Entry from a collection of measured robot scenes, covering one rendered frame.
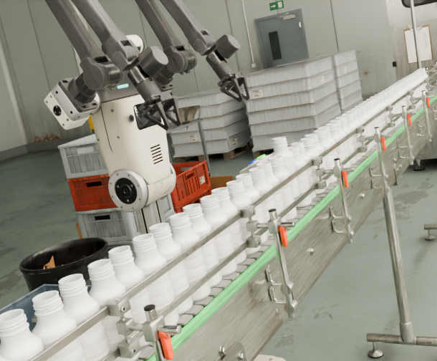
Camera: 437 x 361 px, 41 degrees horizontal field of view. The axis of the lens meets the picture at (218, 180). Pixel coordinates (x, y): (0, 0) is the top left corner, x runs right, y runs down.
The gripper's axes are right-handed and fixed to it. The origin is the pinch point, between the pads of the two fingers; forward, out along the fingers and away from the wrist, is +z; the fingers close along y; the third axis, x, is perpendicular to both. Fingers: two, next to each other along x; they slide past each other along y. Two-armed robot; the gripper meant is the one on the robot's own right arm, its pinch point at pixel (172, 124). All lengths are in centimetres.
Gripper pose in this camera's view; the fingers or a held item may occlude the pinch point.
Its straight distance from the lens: 170.8
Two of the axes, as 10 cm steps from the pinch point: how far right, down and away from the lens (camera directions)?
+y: 4.8, -2.6, 8.3
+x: -6.7, 5.0, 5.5
